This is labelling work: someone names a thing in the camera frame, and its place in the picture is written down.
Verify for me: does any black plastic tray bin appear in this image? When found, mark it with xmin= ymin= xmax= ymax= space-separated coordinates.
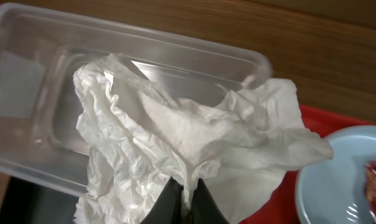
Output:
xmin=0 ymin=177 xmax=78 ymax=224

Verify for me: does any red serving tray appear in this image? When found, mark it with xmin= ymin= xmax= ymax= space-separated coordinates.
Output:
xmin=241 ymin=105 xmax=371 ymax=224

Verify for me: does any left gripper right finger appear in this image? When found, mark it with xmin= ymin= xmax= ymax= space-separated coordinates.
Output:
xmin=191 ymin=179 xmax=229 ymax=224

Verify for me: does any clear plastic bin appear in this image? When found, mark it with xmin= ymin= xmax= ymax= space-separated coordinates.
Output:
xmin=0 ymin=3 xmax=272 ymax=196

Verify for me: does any light blue plate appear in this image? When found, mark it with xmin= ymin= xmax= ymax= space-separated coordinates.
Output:
xmin=295 ymin=126 xmax=376 ymax=224

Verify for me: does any white napkin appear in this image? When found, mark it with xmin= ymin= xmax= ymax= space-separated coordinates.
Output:
xmin=73 ymin=54 xmax=333 ymax=223

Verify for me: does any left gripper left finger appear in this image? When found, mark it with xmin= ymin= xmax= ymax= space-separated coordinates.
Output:
xmin=141 ymin=177 xmax=183 ymax=224

